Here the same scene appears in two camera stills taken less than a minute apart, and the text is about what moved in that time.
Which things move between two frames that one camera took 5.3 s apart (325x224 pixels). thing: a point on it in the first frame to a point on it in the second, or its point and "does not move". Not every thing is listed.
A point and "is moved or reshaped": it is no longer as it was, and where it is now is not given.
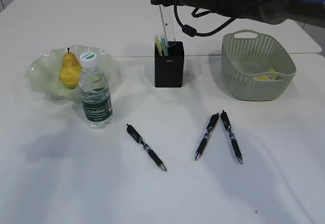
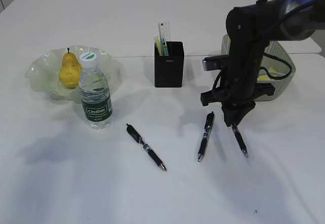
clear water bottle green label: x=94 y=91 does not move
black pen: x=213 y=120 is moved or reshaped
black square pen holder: x=169 y=69 does not move
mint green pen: x=164 y=46 does not move
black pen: x=138 y=138 does not move
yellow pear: x=70 y=70 does not move
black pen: x=227 y=124 to x=240 y=140
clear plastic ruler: x=168 y=19 is moved or reshaped
